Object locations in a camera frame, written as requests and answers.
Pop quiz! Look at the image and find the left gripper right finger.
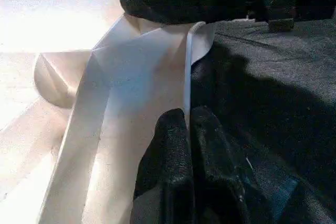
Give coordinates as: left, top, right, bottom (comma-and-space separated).
190, 105, 271, 224

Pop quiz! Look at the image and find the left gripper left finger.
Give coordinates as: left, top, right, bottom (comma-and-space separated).
133, 108, 196, 224

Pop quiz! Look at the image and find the white plastic table top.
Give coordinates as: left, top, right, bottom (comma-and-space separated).
0, 0, 216, 224

